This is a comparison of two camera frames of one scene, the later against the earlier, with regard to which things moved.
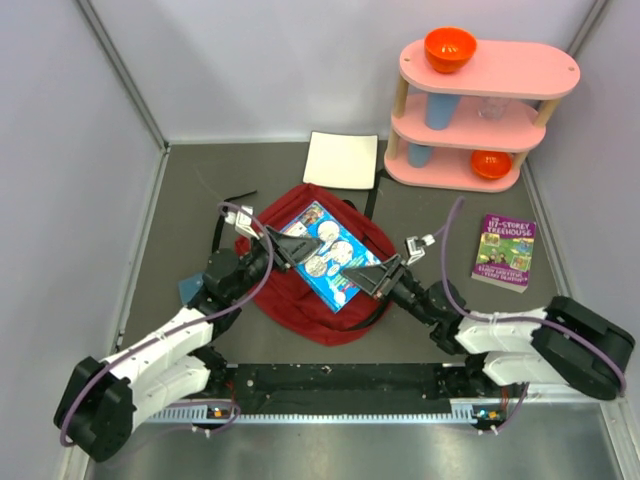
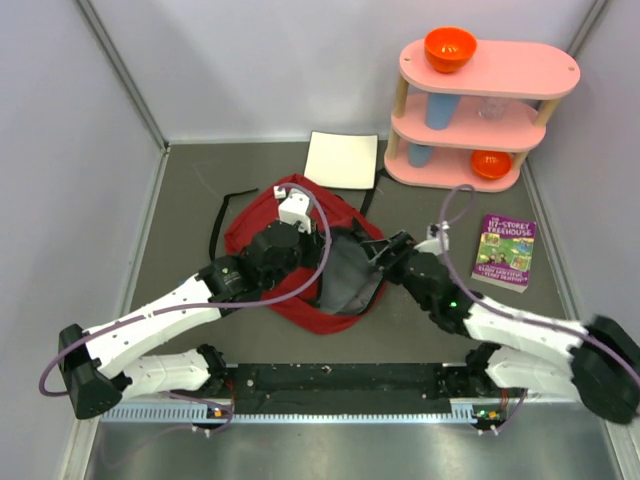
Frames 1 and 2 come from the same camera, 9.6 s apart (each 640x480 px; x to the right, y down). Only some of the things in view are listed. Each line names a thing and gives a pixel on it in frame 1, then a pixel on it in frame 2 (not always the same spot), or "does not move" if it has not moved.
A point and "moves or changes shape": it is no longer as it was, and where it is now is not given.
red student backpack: [288, 299] moves or changes shape
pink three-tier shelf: [470, 131] does not move
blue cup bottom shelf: [419, 156] does not move
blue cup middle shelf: [440, 110] does not move
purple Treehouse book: [505, 252] does not move
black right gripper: [372, 278] -> [401, 244]
